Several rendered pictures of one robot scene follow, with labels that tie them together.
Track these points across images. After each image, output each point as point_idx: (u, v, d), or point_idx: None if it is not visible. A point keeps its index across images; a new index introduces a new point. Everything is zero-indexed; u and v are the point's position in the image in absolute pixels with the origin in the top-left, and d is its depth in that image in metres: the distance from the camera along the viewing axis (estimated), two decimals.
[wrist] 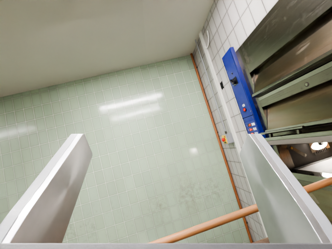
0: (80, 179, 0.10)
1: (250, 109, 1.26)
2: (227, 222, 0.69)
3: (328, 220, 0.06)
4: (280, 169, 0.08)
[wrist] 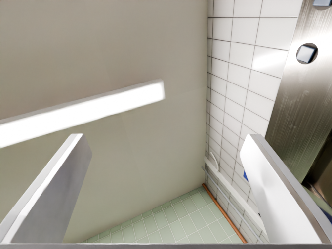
0: (80, 179, 0.10)
1: None
2: None
3: (328, 220, 0.06)
4: (280, 169, 0.08)
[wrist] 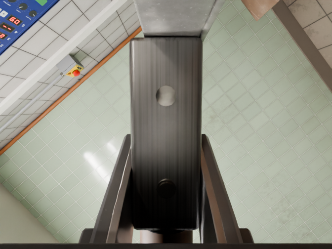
0: None
1: None
2: None
3: (233, 220, 0.06)
4: (208, 169, 0.08)
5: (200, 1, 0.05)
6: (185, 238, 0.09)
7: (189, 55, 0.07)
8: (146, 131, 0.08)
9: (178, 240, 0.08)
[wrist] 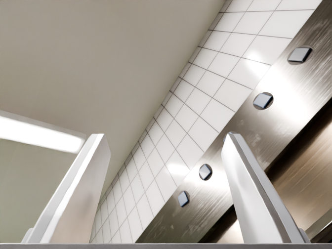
0: (102, 179, 0.10)
1: None
2: None
3: (292, 220, 0.06)
4: (253, 169, 0.08)
5: None
6: None
7: None
8: None
9: None
